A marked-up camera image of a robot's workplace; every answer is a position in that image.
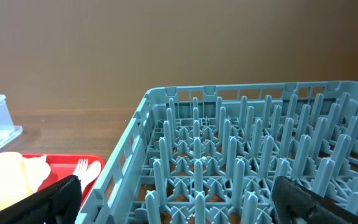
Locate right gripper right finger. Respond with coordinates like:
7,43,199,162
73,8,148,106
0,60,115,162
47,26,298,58
272,175,358,223

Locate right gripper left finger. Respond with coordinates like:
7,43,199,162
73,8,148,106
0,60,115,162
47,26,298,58
0,175,82,224

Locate yellow plastic cup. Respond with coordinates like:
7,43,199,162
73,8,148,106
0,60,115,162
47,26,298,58
0,152,32,210

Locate grey dishwasher rack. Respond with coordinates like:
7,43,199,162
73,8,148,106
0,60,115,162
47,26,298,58
76,81,358,223

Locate red serving tray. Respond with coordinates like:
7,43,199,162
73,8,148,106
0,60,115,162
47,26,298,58
22,154,105,192

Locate crumpled white napkin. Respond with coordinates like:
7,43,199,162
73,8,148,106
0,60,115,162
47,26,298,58
23,155,51,193

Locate white plastic fork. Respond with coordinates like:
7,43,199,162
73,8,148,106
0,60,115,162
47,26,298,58
73,159,88,180

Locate white plastic spoon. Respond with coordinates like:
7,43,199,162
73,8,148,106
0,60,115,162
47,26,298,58
81,161,102,192

